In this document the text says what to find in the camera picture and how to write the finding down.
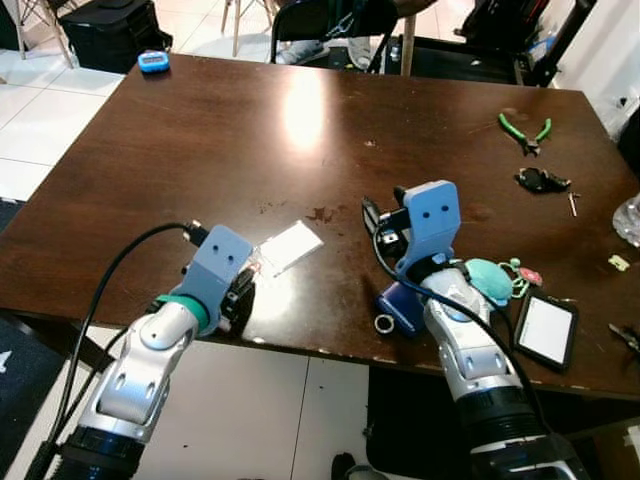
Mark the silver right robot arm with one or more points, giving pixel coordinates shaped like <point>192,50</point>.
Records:
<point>478,370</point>

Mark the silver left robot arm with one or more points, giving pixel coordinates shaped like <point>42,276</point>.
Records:
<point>140,370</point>

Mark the dark blue key fob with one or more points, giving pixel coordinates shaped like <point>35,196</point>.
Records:
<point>402,308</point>

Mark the dark brown wooden table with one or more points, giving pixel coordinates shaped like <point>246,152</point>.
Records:
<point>300,150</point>

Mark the small black clip part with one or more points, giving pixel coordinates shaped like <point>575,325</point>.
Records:
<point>540,180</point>

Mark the black tablet with white screen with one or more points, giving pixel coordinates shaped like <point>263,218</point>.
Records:
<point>547,330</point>

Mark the small metal pin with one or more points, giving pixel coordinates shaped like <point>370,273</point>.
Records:
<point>573,205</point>

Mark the small black hand tool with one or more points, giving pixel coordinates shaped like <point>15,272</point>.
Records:
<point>626,340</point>

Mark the clear plastic water bottle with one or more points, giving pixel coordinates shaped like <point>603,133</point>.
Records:
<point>630,222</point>

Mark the small yellow tag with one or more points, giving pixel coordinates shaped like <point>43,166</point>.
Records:
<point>618,262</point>

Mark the black bag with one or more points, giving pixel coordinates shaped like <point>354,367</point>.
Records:
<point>505,30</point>

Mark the dark floor mat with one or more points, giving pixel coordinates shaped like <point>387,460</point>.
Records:
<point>20,375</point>

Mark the wooden chair legs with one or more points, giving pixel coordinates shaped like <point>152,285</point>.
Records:
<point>240,20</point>

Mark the small blue timer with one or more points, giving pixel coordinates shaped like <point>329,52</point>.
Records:
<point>153,62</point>

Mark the black storage box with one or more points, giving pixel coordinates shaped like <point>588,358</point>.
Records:
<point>112,32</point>

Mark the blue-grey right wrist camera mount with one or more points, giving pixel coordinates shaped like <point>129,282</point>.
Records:
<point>432,225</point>

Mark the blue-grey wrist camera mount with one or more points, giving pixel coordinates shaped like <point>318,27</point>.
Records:
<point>215,264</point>
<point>432,225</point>

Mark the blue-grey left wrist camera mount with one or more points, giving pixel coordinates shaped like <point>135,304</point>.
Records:
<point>215,264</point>

